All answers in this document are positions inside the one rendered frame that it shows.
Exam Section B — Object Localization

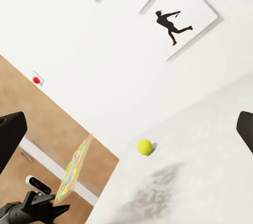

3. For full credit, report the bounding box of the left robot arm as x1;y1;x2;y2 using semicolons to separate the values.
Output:
0;176;70;224

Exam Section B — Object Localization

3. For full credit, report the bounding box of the jigsaw puzzle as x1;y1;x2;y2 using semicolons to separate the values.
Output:
53;133;93;207

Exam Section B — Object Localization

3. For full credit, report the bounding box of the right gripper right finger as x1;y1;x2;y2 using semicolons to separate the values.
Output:
236;111;253;154

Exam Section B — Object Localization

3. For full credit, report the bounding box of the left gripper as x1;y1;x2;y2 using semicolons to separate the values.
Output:
16;190;70;224

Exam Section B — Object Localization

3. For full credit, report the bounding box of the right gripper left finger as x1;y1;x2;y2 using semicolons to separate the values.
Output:
0;111;27;174

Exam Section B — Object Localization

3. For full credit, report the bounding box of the tennis ball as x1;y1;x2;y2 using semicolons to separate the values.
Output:
138;139;153;155

